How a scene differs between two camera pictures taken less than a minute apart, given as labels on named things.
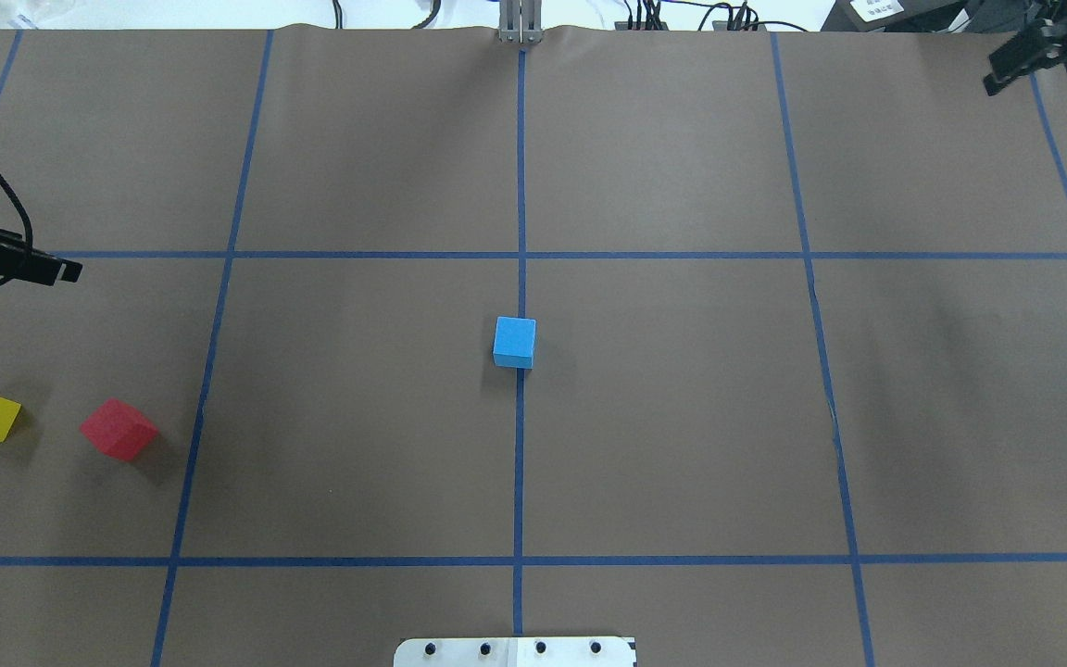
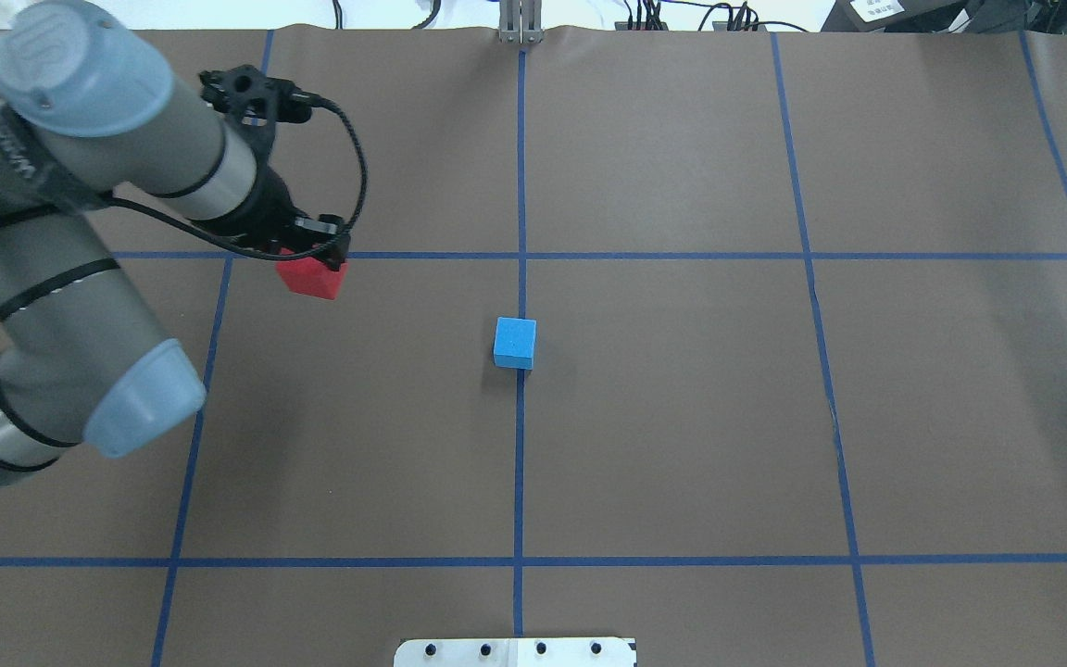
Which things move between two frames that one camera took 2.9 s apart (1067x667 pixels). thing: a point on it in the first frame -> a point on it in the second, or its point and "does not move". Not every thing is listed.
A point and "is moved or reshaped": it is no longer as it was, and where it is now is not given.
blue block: x=514 y=342 does not move
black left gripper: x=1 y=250 -> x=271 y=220
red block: x=119 y=429 is moved or reshaped
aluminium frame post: x=520 y=21 does not move
